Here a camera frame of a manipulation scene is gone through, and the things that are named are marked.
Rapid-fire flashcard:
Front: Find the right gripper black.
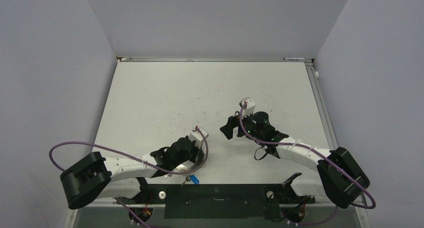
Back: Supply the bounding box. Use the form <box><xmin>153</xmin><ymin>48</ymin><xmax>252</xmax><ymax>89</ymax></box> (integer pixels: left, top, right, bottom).
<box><xmin>220</xmin><ymin>107</ymin><xmax>264</xmax><ymax>141</ymax></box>

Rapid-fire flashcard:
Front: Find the metal disc keyring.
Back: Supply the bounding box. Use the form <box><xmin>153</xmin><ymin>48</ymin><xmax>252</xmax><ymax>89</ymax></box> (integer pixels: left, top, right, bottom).
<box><xmin>172</xmin><ymin>147</ymin><xmax>205</xmax><ymax>174</ymax></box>

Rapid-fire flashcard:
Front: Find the key with blue tag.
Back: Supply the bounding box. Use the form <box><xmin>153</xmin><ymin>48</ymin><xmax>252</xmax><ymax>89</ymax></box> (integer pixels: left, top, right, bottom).
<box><xmin>180</xmin><ymin>174</ymin><xmax>200</xmax><ymax>187</ymax></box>

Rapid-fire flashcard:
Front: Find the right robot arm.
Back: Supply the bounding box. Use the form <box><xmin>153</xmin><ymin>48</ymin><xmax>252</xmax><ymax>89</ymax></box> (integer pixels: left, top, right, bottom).
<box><xmin>219</xmin><ymin>111</ymin><xmax>376</xmax><ymax>209</ymax></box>

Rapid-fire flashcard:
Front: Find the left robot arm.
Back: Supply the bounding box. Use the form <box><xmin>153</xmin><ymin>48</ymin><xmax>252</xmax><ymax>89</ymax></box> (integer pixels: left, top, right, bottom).
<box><xmin>60</xmin><ymin>134</ymin><xmax>207</xmax><ymax>210</ymax></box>

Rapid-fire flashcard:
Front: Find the red white marker pen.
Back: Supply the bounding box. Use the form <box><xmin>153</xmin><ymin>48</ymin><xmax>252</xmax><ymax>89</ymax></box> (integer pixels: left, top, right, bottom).
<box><xmin>283</xmin><ymin>57</ymin><xmax>306</xmax><ymax>62</ymax></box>

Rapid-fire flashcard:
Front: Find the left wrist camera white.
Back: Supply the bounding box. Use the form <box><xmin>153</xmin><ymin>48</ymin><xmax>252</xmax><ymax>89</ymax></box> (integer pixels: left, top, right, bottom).
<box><xmin>188</xmin><ymin>126</ymin><xmax>209</xmax><ymax>148</ymax></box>

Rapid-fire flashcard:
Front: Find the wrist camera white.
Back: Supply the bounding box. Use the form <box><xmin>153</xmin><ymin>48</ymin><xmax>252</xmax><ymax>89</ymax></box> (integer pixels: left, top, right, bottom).
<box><xmin>188</xmin><ymin>126</ymin><xmax>209</xmax><ymax>148</ymax></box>
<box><xmin>239</xmin><ymin>97</ymin><xmax>256</xmax><ymax>118</ymax></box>

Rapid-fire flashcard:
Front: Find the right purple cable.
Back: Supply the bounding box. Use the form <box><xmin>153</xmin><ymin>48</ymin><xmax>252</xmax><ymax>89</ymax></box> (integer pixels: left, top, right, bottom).
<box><xmin>238</xmin><ymin>102</ymin><xmax>377</xmax><ymax>210</ymax></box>

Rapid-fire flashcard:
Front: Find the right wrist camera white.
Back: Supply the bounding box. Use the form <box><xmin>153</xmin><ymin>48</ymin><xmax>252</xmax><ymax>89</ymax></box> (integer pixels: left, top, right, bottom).
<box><xmin>239</xmin><ymin>97</ymin><xmax>256</xmax><ymax>118</ymax></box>

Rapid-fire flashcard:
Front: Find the aluminium table frame rail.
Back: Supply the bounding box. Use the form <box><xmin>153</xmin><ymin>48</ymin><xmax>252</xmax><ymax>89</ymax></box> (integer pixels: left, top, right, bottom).
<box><xmin>305</xmin><ymin>59</ymin><xmax>372</xmax><ymax>228</ymax></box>

